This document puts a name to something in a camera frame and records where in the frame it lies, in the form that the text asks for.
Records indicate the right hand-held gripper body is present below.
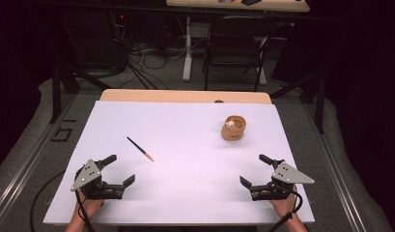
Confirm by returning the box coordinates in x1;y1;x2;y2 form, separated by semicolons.
249;159;316;202

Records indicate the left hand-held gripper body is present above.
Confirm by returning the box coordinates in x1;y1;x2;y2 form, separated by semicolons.
70;159;126;201

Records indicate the black pencil with orange tip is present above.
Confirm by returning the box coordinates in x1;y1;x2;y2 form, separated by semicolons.
126;136;155;163

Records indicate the tan round pen holder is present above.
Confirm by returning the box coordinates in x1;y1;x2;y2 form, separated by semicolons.
220;114;247;142

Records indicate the person's right hand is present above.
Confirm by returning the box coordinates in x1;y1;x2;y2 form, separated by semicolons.
269;189;298;219

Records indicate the person's left hand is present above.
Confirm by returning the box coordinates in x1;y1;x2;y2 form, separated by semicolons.
74;190;105;224

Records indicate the white table cover sheet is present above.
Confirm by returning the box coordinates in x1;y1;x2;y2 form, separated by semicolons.
42;100;316;226

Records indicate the black metal stand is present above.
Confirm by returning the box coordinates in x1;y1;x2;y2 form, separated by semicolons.
49;59;113;125
269;74;326;135

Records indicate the light wooden table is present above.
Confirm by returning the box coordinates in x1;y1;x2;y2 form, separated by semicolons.
99;88;273;105

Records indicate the white desk leg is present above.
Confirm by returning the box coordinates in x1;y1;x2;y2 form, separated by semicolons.
182;15;193;82
256;35;268;87

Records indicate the black folding chair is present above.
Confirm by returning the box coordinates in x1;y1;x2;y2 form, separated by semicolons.
202;14;277;93

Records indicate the wooden background desk top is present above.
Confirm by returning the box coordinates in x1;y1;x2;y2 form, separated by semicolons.
165;0;311;14

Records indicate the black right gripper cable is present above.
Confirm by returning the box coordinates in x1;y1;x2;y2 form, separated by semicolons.
267;184;304;232

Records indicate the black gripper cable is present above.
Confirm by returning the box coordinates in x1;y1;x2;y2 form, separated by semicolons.
74;188;97;232
267;184;304;232

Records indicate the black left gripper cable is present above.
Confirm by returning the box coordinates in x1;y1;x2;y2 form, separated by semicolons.
74;188;97;232

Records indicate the aluminium floor rail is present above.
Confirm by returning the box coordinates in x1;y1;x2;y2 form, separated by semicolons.
301;102;368;232
0;93;77;228

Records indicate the black floor cable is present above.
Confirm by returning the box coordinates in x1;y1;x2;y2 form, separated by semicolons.
29;170;66;232

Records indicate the tangle of black floor cables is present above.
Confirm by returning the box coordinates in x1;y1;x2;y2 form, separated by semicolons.
111;13;187;91

